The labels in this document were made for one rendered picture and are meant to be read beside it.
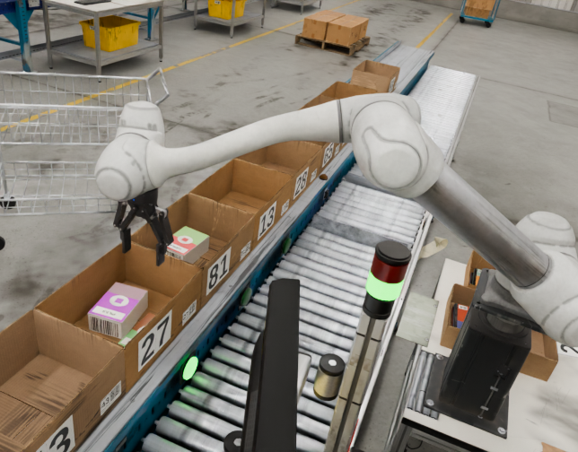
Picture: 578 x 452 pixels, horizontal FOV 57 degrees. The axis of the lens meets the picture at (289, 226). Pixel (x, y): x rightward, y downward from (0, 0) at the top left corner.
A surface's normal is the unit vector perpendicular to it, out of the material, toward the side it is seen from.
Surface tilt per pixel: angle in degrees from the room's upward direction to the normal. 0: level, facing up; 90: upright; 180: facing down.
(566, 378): 0
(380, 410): 0
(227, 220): 89
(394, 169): 87
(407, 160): 89
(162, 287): 89
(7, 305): 0
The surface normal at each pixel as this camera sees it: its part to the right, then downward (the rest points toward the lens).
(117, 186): -0.17, 0.54
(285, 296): 0.07, -0.85
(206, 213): -0.36, 0.44
